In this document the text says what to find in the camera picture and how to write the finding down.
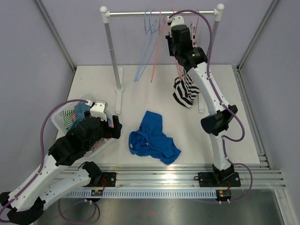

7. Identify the pink hanger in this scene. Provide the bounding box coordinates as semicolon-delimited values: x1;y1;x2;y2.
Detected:
190;16;200;47
150;11;167;83
167;8;186;80

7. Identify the grey-blue tank top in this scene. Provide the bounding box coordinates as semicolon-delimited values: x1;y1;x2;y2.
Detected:
74;102;90;123

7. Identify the green striped tank top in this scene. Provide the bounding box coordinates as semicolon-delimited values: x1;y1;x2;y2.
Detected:
63;109;76;130

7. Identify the bright blue tank top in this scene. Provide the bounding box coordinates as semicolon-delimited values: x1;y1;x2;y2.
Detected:
128;111;181;165

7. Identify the light blue hanger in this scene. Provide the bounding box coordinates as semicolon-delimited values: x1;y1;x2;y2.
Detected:
135;9;165;82
133;9;157;82

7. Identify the black and white striped top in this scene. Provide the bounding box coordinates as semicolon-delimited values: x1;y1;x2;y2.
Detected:
172;22;201;109

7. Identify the red striped tank top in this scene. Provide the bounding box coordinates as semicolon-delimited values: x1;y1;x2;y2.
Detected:
67;123;110;152

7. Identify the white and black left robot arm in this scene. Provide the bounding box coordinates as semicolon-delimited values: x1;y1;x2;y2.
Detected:
0;115;122;225

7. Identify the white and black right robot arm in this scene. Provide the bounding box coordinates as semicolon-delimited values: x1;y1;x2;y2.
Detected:
166;24;238;186

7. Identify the white plastic basket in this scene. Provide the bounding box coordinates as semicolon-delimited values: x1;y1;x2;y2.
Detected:
51;93;116;159

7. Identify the silver and white clothes rack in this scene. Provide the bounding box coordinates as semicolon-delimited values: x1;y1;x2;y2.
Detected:
100;4;225;114

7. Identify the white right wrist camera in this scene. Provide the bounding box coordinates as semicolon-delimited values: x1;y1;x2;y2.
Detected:
167;15;185;29

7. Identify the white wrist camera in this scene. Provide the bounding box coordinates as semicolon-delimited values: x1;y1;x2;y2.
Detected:
167;15;185;29
86;100;107;122

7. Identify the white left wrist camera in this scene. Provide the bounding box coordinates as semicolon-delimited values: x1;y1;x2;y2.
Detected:
86;100;107;122

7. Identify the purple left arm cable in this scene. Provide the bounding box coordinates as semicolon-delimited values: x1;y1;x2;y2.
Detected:
0;99;94;211

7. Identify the white slotted cable duct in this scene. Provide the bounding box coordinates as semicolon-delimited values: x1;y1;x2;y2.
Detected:
65;189;217;199

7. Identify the aluminium mounting rail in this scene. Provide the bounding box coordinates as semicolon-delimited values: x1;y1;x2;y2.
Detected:
30;163;286;191

